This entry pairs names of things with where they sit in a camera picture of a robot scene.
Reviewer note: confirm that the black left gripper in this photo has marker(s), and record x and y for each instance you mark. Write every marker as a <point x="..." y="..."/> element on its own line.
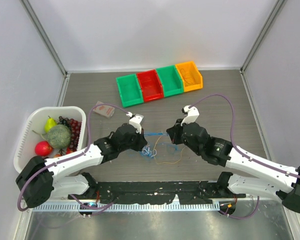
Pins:
<point x="141" y="141"/>

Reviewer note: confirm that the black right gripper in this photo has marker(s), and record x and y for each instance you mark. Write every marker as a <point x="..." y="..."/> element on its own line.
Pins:
<point x="174" y="132"/>

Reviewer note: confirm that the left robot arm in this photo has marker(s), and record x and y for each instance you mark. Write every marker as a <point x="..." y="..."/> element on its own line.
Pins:
<point x="35" y="181"/>

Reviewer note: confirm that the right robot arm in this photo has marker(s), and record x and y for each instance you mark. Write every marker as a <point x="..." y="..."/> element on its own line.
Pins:
<point x="268" y="179"/>

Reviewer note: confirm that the small card box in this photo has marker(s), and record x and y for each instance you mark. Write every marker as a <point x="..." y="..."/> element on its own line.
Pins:
<point x="104" y="110"/>

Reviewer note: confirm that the left green bin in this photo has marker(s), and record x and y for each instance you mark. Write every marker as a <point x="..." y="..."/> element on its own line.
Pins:
<point x="129" y="90"/>

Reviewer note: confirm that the green bin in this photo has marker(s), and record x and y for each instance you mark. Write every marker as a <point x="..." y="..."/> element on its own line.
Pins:
<point x="129" y="90"/>
<point x="171" y="81"/>

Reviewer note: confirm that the dark grape bunch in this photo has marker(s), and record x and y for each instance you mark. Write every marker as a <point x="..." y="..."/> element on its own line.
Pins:
<point x="75" y="130"/>

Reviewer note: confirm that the right green bin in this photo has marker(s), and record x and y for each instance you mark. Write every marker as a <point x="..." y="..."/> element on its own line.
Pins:
<point x="171" y="81"/>

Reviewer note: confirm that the orange bin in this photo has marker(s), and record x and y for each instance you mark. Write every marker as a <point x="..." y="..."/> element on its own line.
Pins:
<point x="191" y="77"/>

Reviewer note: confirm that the red bin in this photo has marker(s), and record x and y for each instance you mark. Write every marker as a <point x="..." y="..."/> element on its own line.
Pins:
<point x="150" y="85"/>

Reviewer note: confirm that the small peach fruit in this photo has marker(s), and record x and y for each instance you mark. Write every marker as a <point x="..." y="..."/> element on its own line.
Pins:
<point x="62" y="152"/>

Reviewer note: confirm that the green melon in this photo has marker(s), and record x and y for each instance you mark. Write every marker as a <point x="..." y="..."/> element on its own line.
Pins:
<point x="59" y="136"/>

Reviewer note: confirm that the green pear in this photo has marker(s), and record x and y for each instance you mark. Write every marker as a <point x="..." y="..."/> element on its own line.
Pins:
<point x="50" y="123"/>

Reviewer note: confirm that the red apple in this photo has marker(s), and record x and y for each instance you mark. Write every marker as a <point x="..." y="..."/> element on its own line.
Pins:
<point x="43" y="149"/>

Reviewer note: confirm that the white plastic basket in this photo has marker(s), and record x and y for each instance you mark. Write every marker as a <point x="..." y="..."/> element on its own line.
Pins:
<point x="35" y="125"/>

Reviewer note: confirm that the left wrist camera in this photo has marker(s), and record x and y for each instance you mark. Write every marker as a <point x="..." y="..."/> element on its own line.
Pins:
<point x="135" y="120"/>

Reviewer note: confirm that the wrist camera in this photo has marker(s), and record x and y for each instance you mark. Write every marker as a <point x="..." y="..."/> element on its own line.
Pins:
<point x="191" y="114"/>
<point x="135" y="120"/>

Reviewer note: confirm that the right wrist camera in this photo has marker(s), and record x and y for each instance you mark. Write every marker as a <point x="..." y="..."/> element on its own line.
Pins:
<point x="191" y="114"/>

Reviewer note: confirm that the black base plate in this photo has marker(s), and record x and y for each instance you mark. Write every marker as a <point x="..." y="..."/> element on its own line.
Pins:
<point x="157" y="192"/>

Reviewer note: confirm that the white cable duct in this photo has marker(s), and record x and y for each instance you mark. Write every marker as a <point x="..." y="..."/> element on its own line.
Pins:
<point x="175" y="206"/>

